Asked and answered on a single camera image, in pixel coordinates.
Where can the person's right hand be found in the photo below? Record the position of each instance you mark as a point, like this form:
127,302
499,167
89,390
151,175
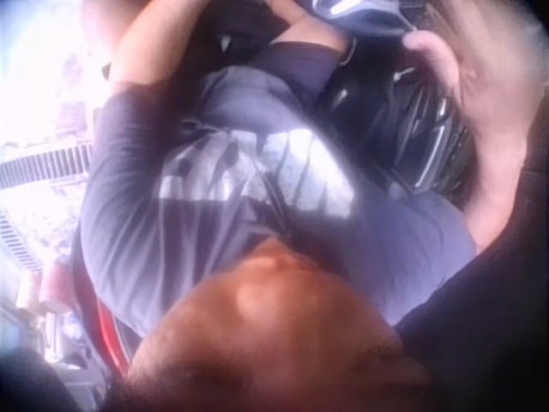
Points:
489,94

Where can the glossy black helmet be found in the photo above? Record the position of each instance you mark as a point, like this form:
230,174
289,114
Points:
386,116

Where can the grey black scooter panel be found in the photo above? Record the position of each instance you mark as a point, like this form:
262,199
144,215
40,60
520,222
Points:
364,17

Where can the person's legs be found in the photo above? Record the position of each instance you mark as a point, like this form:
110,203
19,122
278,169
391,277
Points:
306,56

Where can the metal floor grating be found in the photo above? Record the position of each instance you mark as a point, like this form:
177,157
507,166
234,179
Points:
47,165

